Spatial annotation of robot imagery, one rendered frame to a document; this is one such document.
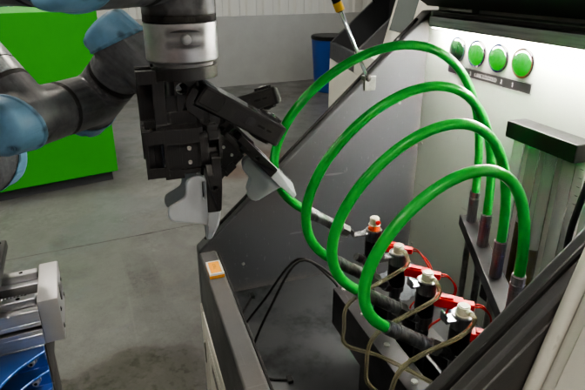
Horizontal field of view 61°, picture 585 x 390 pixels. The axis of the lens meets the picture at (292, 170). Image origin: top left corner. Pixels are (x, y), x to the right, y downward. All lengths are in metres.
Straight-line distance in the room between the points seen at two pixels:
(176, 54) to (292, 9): 7.33
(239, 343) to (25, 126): 0.47
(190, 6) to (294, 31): 7.31
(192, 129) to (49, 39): 3.40
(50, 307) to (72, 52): 3.07
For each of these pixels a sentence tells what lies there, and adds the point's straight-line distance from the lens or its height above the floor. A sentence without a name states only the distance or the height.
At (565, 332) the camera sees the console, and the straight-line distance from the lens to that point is 0.59.
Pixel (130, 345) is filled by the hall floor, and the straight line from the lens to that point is 2.43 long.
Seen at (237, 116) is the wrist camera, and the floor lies 1.37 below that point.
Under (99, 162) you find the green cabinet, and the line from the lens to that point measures 4.13.
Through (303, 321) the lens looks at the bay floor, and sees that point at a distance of 1.11.
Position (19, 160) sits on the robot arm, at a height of 1.20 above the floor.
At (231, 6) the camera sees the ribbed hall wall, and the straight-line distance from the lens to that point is 7.45.
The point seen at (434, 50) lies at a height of 1.41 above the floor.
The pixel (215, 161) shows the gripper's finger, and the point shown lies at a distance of 0.54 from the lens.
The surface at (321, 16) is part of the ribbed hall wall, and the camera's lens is 7.99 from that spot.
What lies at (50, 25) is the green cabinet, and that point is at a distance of 3.90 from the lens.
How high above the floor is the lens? 1.52
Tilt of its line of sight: 21 degrees down
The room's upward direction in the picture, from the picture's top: straight up
